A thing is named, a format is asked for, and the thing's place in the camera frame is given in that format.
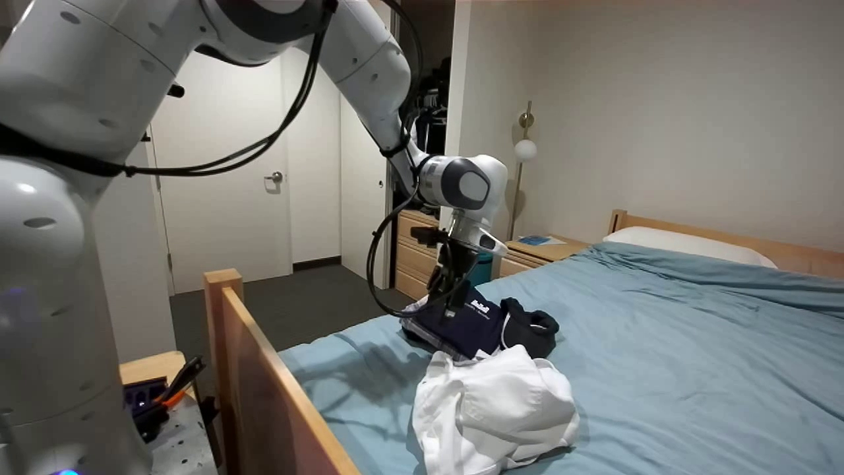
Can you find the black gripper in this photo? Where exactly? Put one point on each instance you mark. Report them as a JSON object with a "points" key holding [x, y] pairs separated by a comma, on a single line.
{"points": [[455, 264]]}

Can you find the white shorts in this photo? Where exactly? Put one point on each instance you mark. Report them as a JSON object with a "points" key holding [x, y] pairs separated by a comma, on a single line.
{"points": [[490, 412]]}

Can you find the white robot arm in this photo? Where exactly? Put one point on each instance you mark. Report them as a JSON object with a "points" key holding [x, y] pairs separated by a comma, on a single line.
{"points": [[79, 82]]}

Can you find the wooden dresser drawers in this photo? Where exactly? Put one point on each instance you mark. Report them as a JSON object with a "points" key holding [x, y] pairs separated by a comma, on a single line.
{"points": [[414, 263]]}

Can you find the navy folded shirt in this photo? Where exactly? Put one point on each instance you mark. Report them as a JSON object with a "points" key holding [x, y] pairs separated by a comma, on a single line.
{"points": [[472, 326]]}

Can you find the wooden nightstand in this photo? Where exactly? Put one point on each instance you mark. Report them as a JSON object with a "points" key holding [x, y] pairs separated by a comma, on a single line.
{"points": [[532, 252]]}

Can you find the black rolled garment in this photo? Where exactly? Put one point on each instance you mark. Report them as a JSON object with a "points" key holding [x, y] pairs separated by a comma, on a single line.
{"points": [[532, 330]]}

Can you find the white room door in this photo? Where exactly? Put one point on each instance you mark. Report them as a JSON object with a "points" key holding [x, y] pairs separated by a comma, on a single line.
{"points": [[234, 211]]}

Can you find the white pillow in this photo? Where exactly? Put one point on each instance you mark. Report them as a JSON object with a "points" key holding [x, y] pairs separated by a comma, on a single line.
{"points": [[688, 244]]}

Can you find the light blue bed sheet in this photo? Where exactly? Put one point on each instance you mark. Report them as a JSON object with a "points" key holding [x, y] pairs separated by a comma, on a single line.
{"points": [[677, 366]]}

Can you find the small wooden side table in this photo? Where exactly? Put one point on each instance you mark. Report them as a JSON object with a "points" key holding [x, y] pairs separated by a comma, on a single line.
{"points": [[155, 380]]}

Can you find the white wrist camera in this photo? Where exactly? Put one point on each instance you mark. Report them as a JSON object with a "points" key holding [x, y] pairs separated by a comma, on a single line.
{"points": [[478, 239]]}

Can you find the globe wall lamp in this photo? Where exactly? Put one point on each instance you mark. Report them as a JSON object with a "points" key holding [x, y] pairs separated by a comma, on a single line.
{"points": [[522, 152]]}

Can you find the wooden bed frame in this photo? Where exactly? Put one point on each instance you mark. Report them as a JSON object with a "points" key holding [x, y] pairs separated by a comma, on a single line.
{"points": [[271, 428]]}

